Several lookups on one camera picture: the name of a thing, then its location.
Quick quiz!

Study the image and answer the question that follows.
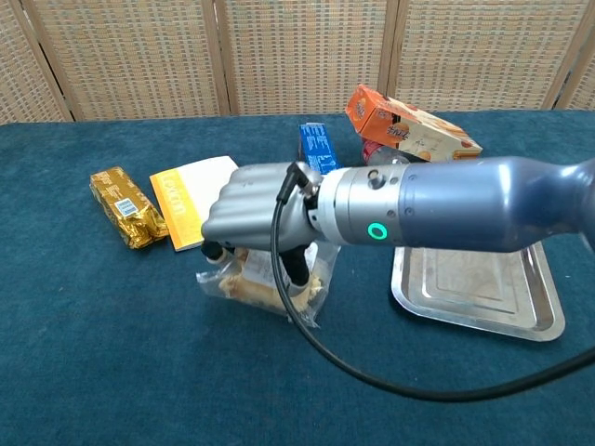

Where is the orange cracker box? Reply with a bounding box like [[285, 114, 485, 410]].
[[345, 84, 484, 164]]

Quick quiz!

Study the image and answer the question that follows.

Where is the blue cardboard box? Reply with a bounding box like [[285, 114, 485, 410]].
[[297, 122, 343, 176]]

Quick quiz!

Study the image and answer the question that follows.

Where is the black cable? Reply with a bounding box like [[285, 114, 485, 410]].
[[271, 161, 595, 403]]

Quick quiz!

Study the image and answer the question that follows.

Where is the gold foil snack package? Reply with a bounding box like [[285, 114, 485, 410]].
[[88, 166, 170, 251]]

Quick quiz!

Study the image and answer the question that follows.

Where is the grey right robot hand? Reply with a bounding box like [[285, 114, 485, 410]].
[[200, 160, 324, 298]]

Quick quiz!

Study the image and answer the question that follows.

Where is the silver metal tray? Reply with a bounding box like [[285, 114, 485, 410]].
[[390, 241, 566, 343]]

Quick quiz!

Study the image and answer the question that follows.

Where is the bread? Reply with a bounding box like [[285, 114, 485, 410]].
[[194, 240, 341, 329]]

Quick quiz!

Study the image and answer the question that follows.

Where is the clear plastic bottle red label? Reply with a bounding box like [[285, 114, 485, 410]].
[[361, 137, 413, 166]]

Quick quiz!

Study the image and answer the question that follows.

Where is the blue tablecloth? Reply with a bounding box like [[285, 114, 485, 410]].
[[0, 109, 595, 446]]

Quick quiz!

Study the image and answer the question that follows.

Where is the yellow and white notepad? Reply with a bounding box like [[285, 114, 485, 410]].
[[148, 155, 241, 253]]

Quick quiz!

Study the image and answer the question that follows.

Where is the woven folding screen wooden frame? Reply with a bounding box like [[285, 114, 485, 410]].
[[0, 0, 595, 125]]

